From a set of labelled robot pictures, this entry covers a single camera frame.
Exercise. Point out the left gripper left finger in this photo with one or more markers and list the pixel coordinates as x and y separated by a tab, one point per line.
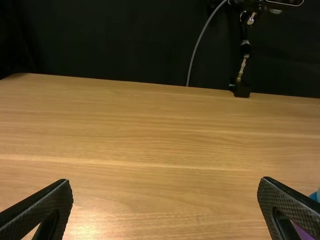
37	212

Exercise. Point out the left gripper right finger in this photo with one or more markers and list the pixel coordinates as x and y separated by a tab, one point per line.
275	200

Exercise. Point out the black clamp stand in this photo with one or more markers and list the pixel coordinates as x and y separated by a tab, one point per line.
242	91

